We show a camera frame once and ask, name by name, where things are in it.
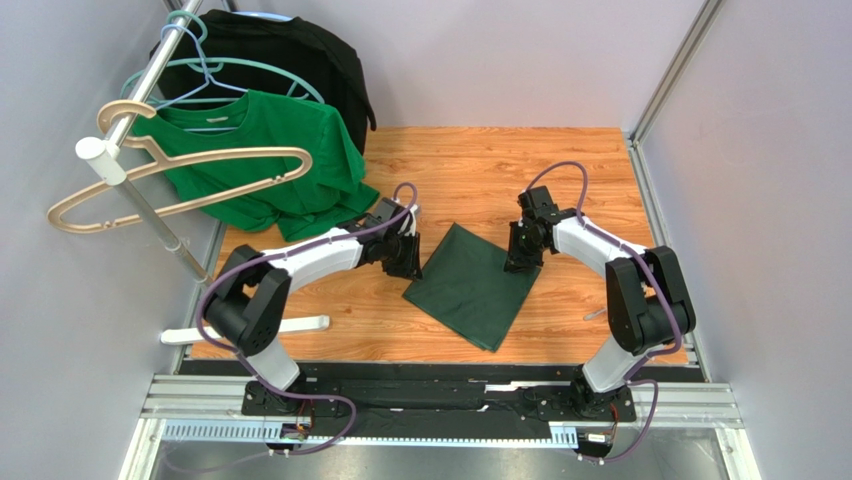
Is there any dark green cloth napkin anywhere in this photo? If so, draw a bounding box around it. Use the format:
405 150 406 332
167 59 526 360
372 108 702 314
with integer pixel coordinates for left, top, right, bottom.
403 223 540 352

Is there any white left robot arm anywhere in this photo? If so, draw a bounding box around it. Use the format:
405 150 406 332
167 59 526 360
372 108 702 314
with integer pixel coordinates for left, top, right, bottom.
195 227 422 392

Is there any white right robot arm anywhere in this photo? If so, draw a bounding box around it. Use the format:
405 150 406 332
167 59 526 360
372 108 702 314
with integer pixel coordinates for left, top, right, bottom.
504 216 694 393

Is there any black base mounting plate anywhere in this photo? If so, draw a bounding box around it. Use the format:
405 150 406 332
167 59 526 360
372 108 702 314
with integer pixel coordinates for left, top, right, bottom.
241 379 638 422

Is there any bright green t-shirt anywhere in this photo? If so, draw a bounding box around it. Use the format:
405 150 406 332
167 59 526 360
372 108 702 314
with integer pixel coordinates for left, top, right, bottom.
131 89 381 242

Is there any teal plastic hanger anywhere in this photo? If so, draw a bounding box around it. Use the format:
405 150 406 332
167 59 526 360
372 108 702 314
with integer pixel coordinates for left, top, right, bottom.
149 10 325 105

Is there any black t-shirt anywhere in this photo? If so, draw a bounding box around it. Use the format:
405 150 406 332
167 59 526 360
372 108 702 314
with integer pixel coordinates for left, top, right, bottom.
158 10 377 153

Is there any beige plastic hanger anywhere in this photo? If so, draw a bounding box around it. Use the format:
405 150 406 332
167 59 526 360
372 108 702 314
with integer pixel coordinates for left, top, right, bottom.
46 99 314 235

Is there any white metal clothes rack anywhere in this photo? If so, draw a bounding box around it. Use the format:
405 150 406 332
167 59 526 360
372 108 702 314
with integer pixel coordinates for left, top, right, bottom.
75 0 331 346

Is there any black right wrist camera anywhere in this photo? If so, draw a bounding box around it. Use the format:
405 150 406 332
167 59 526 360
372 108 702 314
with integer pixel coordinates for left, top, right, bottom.
518 186 559 219

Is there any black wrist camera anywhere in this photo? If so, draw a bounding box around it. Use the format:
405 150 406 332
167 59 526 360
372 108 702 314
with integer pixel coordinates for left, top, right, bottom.
363 197 419 235
518 186 559 219

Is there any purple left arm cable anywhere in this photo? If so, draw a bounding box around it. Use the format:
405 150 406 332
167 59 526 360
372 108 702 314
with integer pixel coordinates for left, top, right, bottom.
194 181 421 457

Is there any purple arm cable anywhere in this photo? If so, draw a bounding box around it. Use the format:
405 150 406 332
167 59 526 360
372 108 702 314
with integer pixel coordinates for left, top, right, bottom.
524 160 686 464
194 181 421 457

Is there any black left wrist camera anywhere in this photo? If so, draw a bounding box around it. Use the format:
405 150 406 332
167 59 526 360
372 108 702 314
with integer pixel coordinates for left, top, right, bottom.
363 197 419 235

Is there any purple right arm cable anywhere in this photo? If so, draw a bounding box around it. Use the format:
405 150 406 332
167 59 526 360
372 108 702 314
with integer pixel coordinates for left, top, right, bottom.
524 160 686 464

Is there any light blue wire hanger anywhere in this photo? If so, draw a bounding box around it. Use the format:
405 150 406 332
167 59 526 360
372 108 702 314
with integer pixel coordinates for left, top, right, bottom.
154 23 247 111

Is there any aluminium frame rail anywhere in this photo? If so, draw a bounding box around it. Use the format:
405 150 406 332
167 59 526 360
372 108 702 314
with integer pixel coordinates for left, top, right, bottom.
142 376 743 448

